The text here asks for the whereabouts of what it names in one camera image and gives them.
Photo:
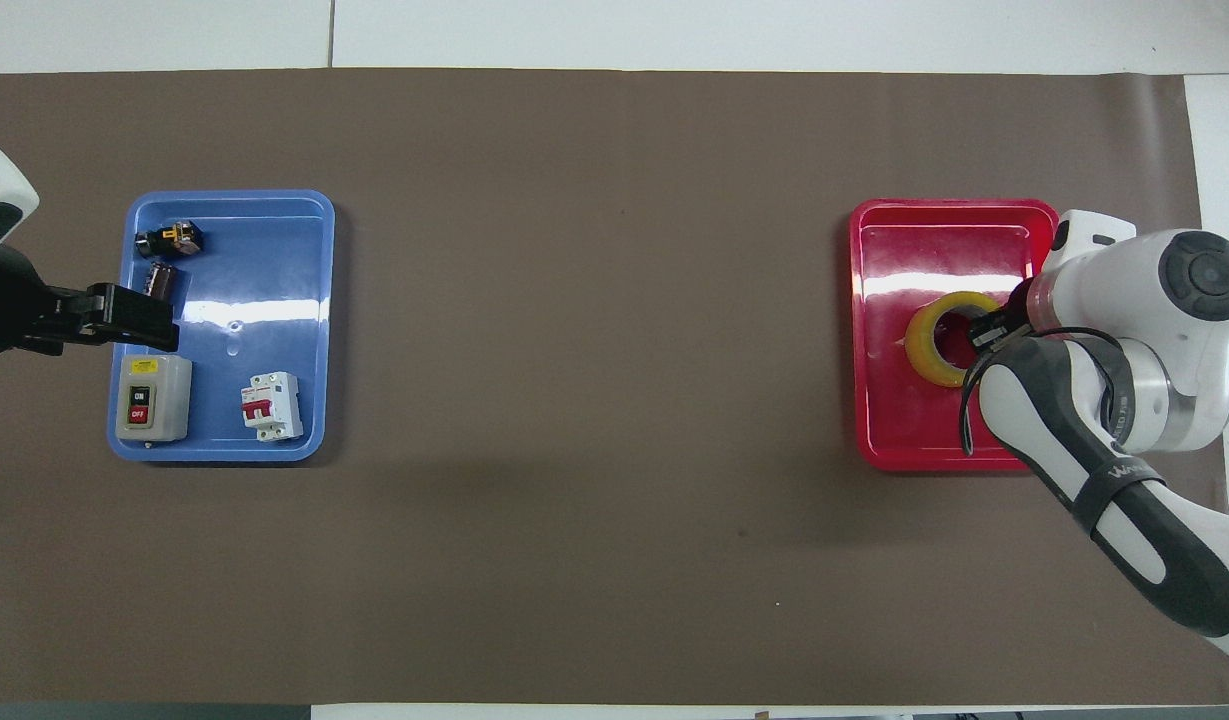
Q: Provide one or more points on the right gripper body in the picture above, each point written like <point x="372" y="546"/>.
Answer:
<point x="1017" y="312"/>

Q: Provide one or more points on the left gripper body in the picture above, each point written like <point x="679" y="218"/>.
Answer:
<point x="9" y="305"/>

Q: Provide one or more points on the yellow tape roll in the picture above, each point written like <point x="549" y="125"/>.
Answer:
<point x="924" y="345"/>

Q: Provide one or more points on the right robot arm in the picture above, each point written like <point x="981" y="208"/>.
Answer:
<point x="1094" y="290"/>

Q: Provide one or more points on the red plastic tray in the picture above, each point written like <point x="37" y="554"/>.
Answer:
<point x="904" y="250"/>

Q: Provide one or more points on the small brown cylindrical component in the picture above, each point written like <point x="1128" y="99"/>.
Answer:
<point x="162" y="280"/>

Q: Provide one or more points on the small black yellow component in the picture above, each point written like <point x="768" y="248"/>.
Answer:
<point x="169" y="239"/>

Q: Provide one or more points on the blue plastic tray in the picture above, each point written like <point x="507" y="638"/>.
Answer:
<point x="274" y="280"/>

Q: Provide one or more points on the white circuit breaker red lever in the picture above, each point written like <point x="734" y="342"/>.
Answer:
<point x="274" y="405"/>

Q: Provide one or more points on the grey on-off switch box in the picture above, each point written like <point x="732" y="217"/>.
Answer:
<point x="164" y="400"/>

